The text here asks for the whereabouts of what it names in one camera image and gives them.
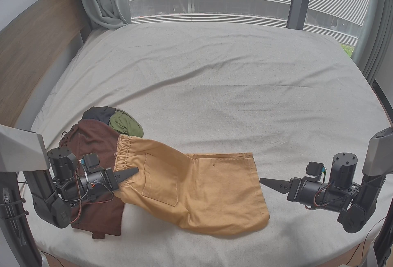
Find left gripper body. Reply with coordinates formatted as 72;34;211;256
78;167;120;197

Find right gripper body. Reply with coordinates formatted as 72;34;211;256
286;177;331;210

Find tan shorts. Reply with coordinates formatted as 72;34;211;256
114;134;270;239

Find bed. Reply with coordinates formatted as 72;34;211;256
0;0;393;267

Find brown shorts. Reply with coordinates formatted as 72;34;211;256
58;119;125;240

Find olive green garment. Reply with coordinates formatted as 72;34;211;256
110;109;144;139

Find black garment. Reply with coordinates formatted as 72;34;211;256
83;106;117;125

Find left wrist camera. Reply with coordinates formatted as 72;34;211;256
80;153;101;173

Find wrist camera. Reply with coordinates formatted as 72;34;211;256
80;153;101;173
305;161;327;182

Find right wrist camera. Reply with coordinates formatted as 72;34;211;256
305;161;327;182

